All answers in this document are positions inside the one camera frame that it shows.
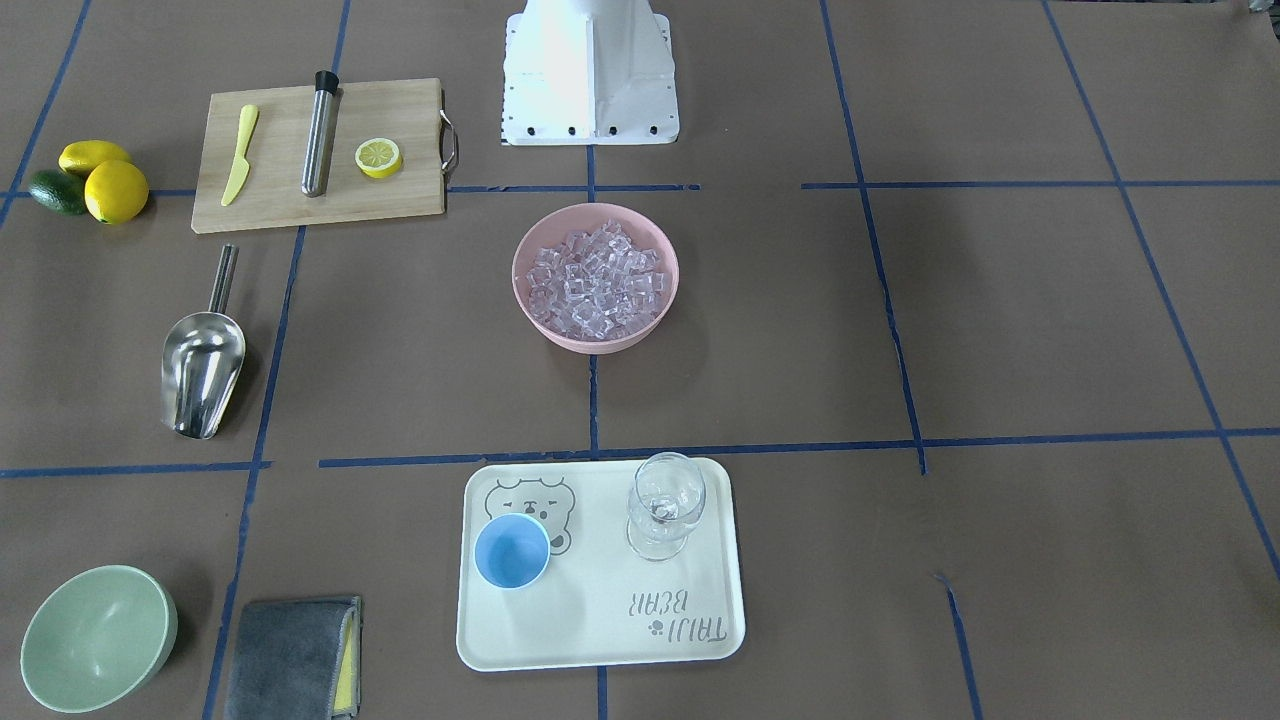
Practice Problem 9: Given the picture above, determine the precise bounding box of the steel ice scoop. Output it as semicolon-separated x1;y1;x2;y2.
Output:
161;243;247;439

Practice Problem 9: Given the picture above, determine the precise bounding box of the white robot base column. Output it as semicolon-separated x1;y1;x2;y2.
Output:
500;1;681;147

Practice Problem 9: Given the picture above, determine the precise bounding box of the clear ice cubes pile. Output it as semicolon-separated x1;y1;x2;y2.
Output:
517;218;675;343

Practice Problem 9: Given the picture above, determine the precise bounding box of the light blue cup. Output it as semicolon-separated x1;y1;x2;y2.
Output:
472;512;552;591

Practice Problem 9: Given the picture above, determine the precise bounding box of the pink bowl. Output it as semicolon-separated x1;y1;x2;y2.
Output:
511;202;681;355

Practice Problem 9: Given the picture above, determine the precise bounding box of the clear wine glass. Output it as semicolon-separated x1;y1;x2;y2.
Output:
626;452;708;562

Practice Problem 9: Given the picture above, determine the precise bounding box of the cream bear tray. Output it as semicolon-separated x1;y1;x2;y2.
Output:
456;457;748;673

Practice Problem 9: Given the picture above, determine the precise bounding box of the lemon half slice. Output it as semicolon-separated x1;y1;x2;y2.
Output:
355;137;403;179

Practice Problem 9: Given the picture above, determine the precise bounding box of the wooden cutting board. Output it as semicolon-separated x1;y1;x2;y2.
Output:
191;78;460;234

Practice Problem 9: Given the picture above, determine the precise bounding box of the steel cylinder muddler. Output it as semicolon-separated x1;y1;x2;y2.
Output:
300;70;340;199

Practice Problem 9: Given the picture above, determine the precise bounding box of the yellow plastic knife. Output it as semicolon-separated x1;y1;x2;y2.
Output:
220;104;260;208

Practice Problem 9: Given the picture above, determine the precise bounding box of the grey yellow cloth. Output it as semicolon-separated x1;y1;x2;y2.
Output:
224;594;364;719

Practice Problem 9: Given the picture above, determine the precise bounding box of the yellow lemon near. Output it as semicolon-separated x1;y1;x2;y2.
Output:
84;160;150;225

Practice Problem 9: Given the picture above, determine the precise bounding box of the yellow lemon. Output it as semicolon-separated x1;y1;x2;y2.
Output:
84;160;150;225
58;138;132;179

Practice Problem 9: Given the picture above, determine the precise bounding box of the yellow lemon far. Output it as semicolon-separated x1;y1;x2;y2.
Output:
58;138;132;179

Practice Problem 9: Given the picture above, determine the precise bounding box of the green lime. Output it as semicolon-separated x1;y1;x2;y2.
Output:
28;169;88;217

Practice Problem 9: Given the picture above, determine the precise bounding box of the green bowl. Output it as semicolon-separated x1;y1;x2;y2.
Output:
20;565;178;714

